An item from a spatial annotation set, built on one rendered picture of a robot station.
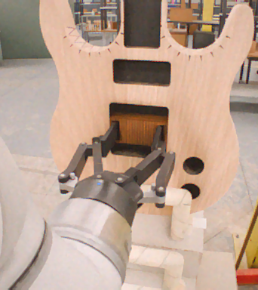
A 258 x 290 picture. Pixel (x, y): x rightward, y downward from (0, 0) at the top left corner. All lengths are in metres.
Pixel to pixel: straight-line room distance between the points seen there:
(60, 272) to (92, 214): 0.09
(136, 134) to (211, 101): 0.14
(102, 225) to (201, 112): 0.28
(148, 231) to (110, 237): 0.35
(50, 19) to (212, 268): 0.66
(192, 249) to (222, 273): 0.22
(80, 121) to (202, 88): 0.22
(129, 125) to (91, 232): 0.28
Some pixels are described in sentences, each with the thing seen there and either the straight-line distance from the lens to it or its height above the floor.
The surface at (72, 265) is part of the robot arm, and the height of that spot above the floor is 1.38.
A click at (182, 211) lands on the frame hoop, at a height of 1.18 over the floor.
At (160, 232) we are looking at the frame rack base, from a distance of 0.59.
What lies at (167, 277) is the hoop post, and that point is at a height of 1.08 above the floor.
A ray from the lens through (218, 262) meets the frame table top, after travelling 0.79.
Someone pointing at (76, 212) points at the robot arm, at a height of 1.35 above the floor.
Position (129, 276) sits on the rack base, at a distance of 0.62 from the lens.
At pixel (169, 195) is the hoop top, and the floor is 1.21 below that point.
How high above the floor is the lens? 1.52
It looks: 28 degrees down
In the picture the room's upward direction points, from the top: straight up
